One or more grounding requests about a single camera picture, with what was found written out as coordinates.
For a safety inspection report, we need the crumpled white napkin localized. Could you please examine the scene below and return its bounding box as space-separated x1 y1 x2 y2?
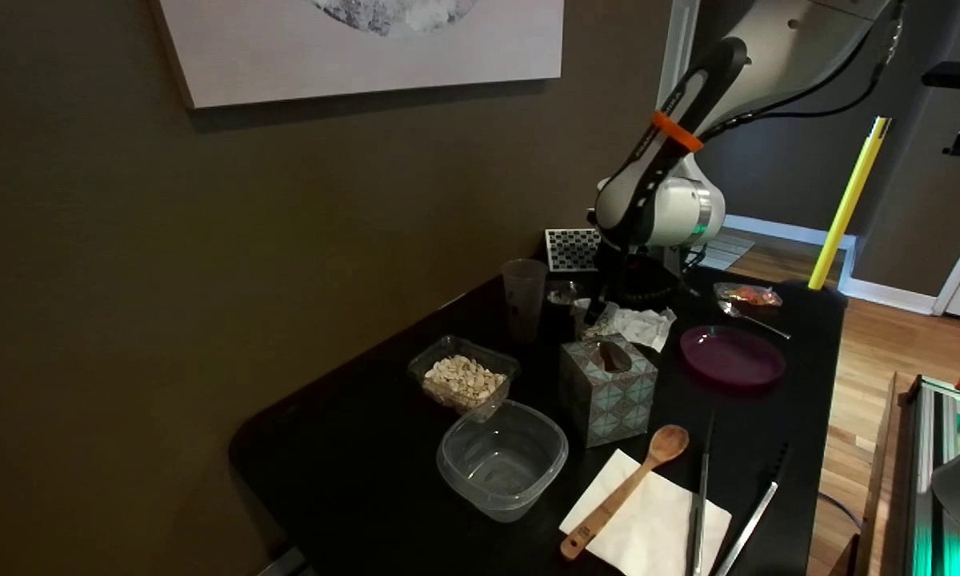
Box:
598 305 674 353

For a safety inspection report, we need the purple plate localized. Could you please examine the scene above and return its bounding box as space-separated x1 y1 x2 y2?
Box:
677 328 788 391

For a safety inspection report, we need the patterned tissue box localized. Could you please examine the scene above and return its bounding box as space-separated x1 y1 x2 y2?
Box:
560 334 658 447

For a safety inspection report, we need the yellow stick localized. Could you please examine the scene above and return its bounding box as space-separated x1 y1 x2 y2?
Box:
806 115 892 292

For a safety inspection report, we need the flat white napkin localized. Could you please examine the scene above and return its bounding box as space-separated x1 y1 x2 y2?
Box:
560 447 690 576

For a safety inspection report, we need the empty clear plastic container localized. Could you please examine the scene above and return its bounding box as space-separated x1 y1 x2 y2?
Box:
434 401 569 525

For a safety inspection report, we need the wall picture canvas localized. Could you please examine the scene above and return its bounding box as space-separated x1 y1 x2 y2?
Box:
153 0 567 109

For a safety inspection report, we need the clear plastic wrapper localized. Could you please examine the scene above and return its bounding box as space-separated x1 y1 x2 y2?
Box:
712 283 785 307

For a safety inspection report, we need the wooden spoon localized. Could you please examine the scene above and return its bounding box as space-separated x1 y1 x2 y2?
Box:
560 424 688 559

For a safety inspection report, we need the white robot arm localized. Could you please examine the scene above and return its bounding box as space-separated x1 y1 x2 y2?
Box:
590 0 901 253

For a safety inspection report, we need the checkered calibration board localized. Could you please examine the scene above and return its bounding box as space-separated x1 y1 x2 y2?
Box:
545 229 598 271

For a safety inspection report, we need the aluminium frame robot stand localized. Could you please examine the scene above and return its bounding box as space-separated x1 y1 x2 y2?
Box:
880 376 960 576

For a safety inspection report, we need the black chopstick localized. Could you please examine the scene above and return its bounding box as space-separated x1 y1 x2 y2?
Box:
683 415 712 576

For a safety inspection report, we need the metal spoon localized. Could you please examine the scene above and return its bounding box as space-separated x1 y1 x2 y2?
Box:
715 301 793 342

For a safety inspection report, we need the plastic container with food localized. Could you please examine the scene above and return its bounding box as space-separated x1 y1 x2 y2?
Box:
408 337 518 415

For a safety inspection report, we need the dark translucent tumbler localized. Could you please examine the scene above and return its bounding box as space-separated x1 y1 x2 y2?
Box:
503 261 548 347

